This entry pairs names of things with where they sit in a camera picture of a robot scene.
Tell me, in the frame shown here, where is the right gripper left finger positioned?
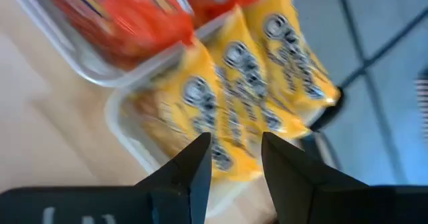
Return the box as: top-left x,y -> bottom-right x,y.
135,132 -> 213,224

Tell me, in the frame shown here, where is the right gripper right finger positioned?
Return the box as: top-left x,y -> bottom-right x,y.
261,132 -> 370,224

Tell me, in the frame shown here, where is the yellow Maruchan ramen packet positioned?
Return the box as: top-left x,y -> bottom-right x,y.
242,0 -> 342,124
133,38 -> 263,181
203,6 -> 312,140

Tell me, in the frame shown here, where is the red Saucy Noods packet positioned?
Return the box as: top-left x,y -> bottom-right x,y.
179,0 -> 265,29
43,0 -> 195,70

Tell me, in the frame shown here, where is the white plastic bin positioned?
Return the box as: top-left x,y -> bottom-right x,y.
6,0 -> 235,88
104,36 -> 335,218

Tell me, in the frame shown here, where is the black hazard-striped floor mat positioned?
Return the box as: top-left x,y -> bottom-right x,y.
416,70 -> 428,141

